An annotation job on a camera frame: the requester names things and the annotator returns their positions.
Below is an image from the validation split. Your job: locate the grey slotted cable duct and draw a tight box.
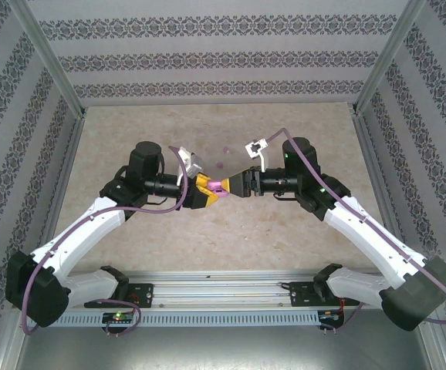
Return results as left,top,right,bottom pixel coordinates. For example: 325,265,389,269
59,310,320,328

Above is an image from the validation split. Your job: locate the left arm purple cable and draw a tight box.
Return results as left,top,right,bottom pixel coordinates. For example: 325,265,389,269
21,145,190,339

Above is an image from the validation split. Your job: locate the grey metal tray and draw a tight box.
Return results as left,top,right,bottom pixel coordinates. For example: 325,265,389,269
0,304,446,370

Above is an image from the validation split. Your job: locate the aluminium frame post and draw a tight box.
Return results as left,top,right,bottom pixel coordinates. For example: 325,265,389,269
8,0,87,116
353,0,428,113

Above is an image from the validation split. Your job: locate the pink earbud charging case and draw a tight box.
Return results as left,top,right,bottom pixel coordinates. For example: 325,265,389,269
207,180,231,199

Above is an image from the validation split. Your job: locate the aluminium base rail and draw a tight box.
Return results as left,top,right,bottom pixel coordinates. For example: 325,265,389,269
66,269,428,309

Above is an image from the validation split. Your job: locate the aluminium table side rail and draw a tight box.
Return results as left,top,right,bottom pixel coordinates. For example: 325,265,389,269
39,113,89,273
352,109,415,277

